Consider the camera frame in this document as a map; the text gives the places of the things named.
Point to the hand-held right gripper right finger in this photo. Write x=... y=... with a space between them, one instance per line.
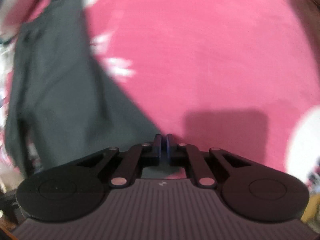
x=170 y=146

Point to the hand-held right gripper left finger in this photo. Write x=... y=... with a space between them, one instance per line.
x=160 y=146

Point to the dark grey garment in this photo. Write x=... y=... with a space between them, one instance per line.
x=62 y=92

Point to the pink floral blanket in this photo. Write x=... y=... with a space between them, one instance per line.
x=200 y=55

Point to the pink and blue quilt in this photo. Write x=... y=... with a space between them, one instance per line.
x=15 y=2

